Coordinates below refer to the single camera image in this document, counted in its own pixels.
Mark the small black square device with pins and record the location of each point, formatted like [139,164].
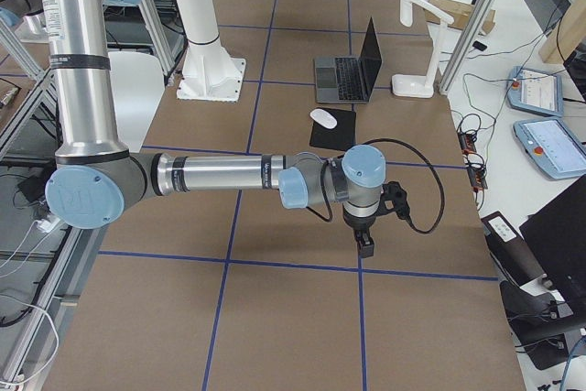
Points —
[479,46]

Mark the brown cardboard box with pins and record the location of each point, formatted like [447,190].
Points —
[461,13]

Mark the orange black usb hub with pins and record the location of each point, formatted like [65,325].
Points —
[467,143]

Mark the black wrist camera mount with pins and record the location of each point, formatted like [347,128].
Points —
[393,199]

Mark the far blue teach pendant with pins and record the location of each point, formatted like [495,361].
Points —
[536,92]

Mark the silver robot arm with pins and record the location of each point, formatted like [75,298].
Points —
[97,178]

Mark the blue teach pendant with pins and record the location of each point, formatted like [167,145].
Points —
[555,150]
[536,92]

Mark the black power adapter box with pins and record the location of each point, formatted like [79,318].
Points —
[511,251]

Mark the near blue teach pendant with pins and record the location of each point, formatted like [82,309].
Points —
[555,150]

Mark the aluminium frame post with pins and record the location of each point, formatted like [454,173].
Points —
[467,37]

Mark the black mouse pad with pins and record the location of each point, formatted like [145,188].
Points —
[342,137]

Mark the grey laptop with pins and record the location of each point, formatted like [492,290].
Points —
[347,80]

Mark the white computer mouse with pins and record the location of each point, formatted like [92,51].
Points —
[323,118]

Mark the black monitor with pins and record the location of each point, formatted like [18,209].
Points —
[556,237]

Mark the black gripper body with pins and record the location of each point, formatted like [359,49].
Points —
[360,227]

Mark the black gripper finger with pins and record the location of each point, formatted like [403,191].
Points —
[365,244]

